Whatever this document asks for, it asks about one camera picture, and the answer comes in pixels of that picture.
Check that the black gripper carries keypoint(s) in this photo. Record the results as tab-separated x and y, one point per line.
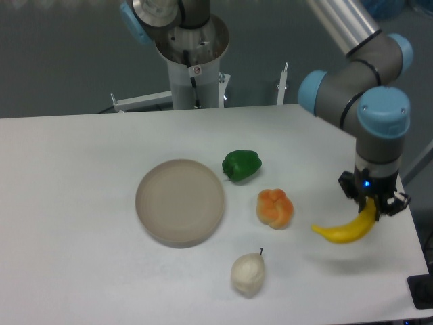
364	182

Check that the yellow banana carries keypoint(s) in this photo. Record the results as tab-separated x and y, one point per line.
352	231

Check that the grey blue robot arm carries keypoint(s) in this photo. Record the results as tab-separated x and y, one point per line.
359	99

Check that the orange bread roll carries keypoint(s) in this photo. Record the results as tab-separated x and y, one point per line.
274	208

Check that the black device at edge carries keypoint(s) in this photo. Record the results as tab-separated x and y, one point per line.
420	287

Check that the green bell pepper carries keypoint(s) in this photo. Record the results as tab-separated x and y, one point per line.
238	165

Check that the white pear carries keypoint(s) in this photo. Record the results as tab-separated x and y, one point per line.
248	274

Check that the beige round plate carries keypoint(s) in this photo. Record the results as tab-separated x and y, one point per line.
180	202

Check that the grey metal frame leg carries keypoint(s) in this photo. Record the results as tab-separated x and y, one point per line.
418	164

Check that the white metal bracket right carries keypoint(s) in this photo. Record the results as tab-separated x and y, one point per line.
282	85

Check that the white metal bracket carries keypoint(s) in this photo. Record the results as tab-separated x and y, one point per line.
141	103
282	85

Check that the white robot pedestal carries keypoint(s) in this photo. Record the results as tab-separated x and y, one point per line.
193	60

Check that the white metal bracket left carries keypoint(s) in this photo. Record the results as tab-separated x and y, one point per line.
141	103

